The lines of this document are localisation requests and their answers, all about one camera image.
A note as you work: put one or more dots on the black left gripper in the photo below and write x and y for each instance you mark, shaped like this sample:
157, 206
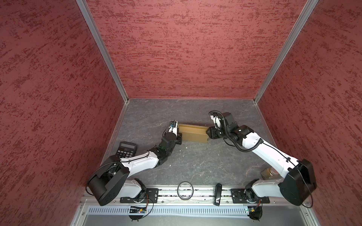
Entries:
179, 139

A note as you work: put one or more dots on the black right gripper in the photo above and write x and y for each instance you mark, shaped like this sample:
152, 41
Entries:
212, 132

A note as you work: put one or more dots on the brown cardboard box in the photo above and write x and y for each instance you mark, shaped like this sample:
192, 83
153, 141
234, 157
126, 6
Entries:
193, 133

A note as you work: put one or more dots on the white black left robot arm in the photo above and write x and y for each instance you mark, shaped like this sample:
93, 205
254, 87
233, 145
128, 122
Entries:
111, 179

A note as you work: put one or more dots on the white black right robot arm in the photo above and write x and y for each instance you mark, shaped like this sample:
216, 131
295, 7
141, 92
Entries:
297, 179

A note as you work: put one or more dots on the black desk calculator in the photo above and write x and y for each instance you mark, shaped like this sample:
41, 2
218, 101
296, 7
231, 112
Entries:
126, 150

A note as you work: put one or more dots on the jar with pink lid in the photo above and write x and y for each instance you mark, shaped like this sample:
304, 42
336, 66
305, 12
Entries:
270, 174

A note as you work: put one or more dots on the black rectangular remote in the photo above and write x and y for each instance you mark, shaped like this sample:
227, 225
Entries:
217, 194

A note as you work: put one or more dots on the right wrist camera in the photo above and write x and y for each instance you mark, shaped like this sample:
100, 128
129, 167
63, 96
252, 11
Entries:
216, 121

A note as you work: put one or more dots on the aluminium front frame rail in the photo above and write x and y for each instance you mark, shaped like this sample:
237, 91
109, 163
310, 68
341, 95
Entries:
204, 195

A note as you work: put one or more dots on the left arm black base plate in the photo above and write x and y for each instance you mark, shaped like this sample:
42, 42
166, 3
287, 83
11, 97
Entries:
149, 195

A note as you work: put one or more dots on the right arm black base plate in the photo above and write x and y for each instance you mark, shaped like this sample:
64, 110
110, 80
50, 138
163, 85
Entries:
247, 196

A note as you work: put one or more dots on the left rear aluminium corner post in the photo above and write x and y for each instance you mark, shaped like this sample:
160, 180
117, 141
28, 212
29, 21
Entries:
84, 8

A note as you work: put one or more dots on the aluminium corner post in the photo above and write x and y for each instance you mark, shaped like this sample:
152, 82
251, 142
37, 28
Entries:
84, 8
294, 33

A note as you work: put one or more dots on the right rear aluminium corner post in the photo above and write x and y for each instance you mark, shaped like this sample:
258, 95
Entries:
294, 33

